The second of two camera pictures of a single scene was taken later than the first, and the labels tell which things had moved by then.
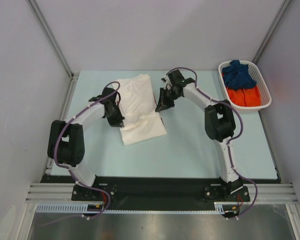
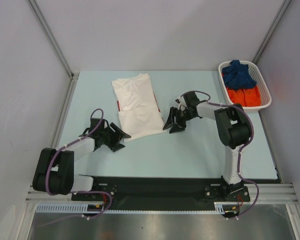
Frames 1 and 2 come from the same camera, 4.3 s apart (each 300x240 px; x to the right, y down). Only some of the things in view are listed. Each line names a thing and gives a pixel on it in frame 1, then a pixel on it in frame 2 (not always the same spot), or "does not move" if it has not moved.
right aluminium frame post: x=272 y=30 does not move
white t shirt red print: x=137 y=104 does not move
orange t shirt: x=245 y=97 does not move
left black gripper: x=118 y=120 → x=117 y=137
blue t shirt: x=237 y=76 does not move
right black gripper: x=165 y=96 → x=177 y=119
